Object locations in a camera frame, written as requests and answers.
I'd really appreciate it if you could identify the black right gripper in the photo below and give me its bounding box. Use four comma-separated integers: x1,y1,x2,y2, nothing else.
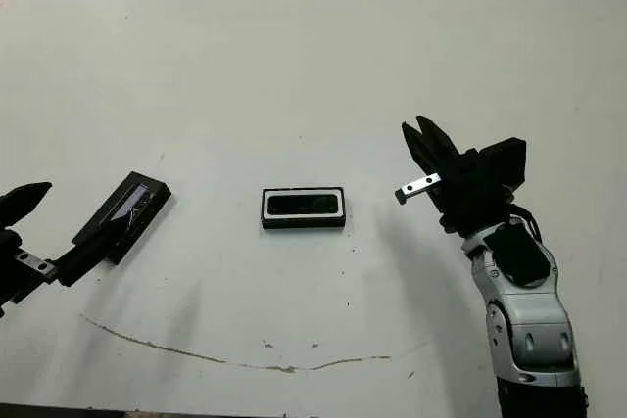
394,115,513,239

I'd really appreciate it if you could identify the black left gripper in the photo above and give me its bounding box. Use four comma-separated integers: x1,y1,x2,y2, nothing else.
0,181,131,319

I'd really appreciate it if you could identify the black box lid with window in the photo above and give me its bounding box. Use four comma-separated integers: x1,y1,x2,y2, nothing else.
72,171,172,265

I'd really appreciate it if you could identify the slim black camera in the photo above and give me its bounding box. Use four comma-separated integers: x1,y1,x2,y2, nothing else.
267,194,340,218

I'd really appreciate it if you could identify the black box base white insert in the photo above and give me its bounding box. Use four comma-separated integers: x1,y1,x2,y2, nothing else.
259,186,347,232

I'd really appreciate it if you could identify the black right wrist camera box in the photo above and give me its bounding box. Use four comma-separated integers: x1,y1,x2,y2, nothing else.
482,136,528,194

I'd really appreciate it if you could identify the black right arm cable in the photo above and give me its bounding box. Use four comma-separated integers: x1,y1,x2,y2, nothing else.
507,201,544,244

